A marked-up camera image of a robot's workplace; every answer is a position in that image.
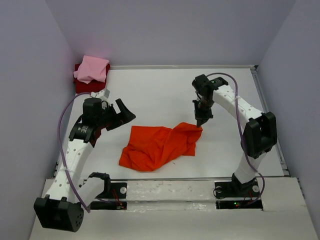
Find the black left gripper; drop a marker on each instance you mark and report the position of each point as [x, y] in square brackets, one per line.
[124, 116]

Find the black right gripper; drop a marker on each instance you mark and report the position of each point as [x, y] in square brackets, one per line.
[201, 117]

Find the orange t shirt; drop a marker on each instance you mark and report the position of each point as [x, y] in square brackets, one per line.
[151, 147]

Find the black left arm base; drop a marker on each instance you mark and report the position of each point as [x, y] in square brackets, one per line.
[114, 199]

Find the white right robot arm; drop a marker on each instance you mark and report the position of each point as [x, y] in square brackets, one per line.
[257, 131]

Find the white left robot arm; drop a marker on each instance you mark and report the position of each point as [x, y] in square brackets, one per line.
[65, 203]

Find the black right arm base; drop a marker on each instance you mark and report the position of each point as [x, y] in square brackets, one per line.
[228, 199]

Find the dark red folded t shirt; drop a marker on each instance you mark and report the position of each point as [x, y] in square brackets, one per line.
[93, 86]

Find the pink folded t shirt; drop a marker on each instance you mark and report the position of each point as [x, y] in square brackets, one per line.
[91, 69]

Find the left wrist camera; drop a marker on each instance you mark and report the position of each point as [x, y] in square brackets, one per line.
[103, 94]

